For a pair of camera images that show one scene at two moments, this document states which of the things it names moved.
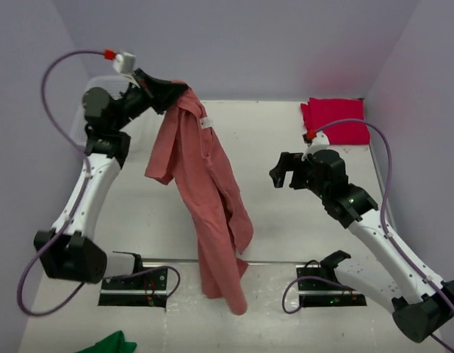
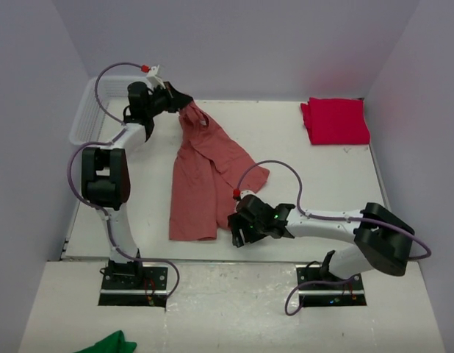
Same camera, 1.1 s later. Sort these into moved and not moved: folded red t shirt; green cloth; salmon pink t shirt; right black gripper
Moved: salmon pink t shirt; right black gripper
Not moved: folded red t shirt; green cloth
